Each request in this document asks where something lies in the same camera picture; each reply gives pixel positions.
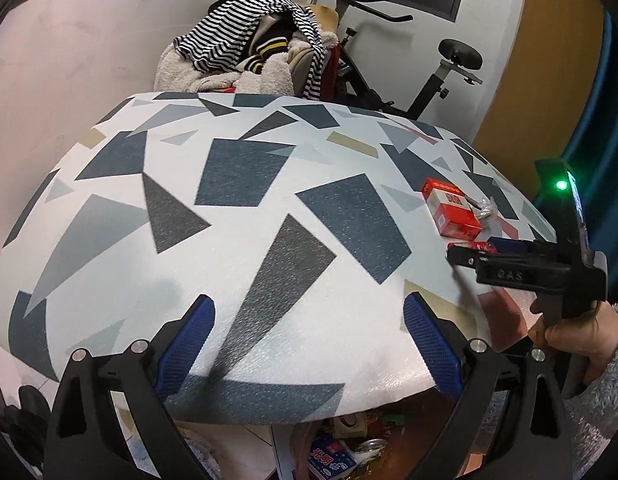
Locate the red cloth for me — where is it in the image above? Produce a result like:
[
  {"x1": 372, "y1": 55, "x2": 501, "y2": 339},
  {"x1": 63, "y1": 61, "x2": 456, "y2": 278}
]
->
[{"x1": 321, "y1": 47, "x2": 340, "y2": 98}]

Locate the striped shirt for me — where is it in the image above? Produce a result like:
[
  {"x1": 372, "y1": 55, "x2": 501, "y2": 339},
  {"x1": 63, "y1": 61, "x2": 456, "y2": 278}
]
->
[{"x1": 174, "y1": 0, "x2": 330, "y2": 103}]

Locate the person's fluffy robe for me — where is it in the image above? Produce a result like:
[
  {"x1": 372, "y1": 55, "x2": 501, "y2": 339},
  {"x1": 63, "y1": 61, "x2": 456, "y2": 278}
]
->
[{"x1": 176, "y1": 427, "x2": 225, "y2": 480}]

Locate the chair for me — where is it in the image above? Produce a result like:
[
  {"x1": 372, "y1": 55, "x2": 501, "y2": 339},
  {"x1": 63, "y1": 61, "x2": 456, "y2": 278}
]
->
[{"x1": 289, "y1": 4, "x2": 340, "y2": 101}]

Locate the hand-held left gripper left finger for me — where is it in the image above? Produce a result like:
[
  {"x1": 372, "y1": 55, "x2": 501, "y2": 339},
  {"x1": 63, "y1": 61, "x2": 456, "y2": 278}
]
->
[{"x1": 43, "y1": 294, "x2": 216, "y2": 480}]

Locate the exercise bike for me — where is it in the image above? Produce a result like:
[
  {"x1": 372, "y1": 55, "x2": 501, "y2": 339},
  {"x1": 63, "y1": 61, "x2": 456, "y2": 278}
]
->
[{"x1": 301, "y1": 0, "x2": 484, "y2": 121}]

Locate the red and white box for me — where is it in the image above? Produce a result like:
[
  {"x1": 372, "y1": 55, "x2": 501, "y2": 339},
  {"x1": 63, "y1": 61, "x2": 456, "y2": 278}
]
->
[{"x1": 421, "y1": 177, "x2": 482, "y2": 238}]

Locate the dark jacket with yellow stripes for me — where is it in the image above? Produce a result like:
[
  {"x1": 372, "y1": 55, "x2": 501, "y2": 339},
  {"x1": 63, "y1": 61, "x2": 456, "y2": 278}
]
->
[{"x1": 236, "y1": 15, "x2": 297, "y2": 73}]

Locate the cream fleece garment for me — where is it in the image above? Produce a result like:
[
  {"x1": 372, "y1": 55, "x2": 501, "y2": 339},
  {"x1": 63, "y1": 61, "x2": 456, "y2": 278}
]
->
[{"x1": 154, "y1": 30, "x2": 340, "y2": 98}]

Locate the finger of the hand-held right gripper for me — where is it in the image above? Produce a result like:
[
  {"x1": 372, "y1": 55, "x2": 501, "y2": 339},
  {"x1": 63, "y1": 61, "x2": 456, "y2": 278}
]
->
[
  {"x1": 488, "y1": 236, "x2": 544, "y2": 257},
  {"x1": 447, "y1": 244, "x2": 534, "y2": 273}
]

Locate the crumpled clear plastic wrapper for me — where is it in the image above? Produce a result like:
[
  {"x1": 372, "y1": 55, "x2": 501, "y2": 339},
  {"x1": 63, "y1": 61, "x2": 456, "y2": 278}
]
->
[{"x1": 469, "y1": 197, "x2": 500, "y2": 223}]

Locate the wooden door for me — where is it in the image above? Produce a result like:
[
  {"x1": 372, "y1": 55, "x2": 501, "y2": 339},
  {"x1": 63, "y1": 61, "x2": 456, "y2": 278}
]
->
[{"x1": 471, "y1": 0, "x2": 604, "y2": 171}]

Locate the black bulky object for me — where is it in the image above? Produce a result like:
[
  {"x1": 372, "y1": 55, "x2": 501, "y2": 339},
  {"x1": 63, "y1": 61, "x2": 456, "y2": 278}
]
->
[{"x1": 0, "y1": 385, "x2": 50, "y2": 471}]

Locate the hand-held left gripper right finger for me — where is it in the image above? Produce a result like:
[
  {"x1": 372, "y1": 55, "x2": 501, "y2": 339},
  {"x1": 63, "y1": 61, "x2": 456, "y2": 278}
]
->
[{"x1": 404, "y1": 291, "x2": 574, "y2": 480}]

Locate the metal can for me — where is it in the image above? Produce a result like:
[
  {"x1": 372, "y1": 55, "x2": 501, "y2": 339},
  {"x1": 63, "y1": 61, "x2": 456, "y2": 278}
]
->
[{"x1": 356, "y1": 437, "x2": 390, "y2": 461}]

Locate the person's right hand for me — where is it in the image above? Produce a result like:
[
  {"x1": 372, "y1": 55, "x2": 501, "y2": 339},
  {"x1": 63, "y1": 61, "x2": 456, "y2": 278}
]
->
[{"x1": 529, "y1": 300, "x2": 618, "y2": 386}]

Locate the person's right forearm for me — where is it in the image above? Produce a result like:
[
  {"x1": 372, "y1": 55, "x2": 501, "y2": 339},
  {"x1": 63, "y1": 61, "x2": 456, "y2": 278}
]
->
[{"x1": 559, "y1": 300, "x2": 618, "y2": 480}]

